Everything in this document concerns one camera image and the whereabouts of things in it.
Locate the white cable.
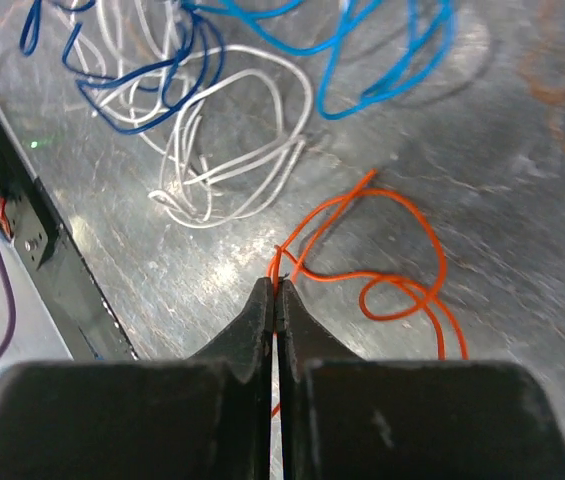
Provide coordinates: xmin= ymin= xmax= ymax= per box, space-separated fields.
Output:
xmin=61 ymin=0 xmax=313 ymax=229

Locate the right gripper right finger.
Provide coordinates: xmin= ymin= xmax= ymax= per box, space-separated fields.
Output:
xmin=276 ymin=281 xmax=565 ymax=479

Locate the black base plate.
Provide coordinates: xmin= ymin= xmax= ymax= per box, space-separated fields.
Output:
xmin=0 ymin=109 xmax=137 ymax=361

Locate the light blue cable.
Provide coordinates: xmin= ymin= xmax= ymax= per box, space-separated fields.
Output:
xmin=181 ymin=0 xmax=458 ymax=120

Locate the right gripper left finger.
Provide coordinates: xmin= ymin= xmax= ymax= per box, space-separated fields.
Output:
xmin=0 ymin=278 xmax=272 ymax=479

